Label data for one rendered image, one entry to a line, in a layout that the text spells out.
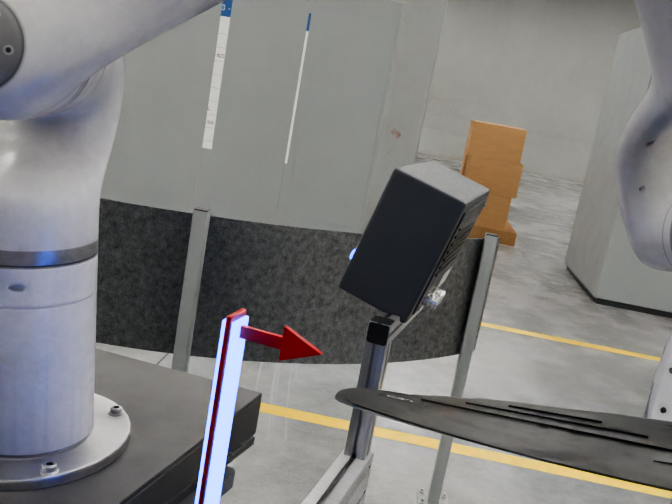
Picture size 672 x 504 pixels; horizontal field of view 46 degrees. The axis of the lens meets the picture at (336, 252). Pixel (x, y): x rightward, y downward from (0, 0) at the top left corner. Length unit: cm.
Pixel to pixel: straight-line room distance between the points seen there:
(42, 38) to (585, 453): 46
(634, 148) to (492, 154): 773
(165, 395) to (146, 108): 593
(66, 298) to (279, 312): 155
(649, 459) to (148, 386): 60
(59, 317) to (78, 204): 10
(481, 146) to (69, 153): 783
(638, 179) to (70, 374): 55
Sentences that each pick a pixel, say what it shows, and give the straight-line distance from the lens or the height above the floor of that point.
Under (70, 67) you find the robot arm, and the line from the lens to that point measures 63.
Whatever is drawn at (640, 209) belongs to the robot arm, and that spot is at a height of 128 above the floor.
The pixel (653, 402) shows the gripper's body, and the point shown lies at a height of 113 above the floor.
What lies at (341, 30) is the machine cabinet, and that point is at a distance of 643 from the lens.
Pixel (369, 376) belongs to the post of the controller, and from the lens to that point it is 107.
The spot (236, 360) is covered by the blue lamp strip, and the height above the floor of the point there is 116.
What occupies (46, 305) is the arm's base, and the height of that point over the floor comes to 113.
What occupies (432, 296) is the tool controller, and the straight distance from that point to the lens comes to 111.
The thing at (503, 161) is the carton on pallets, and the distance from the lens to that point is 851.
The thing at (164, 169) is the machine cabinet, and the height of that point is 41.
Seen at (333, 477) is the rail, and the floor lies 86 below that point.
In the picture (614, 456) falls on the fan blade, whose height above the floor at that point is 118.
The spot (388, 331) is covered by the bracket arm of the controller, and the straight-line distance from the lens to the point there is 104.
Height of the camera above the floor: 135
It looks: 12 degrees down
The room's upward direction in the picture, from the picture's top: 10 degrees clockwise
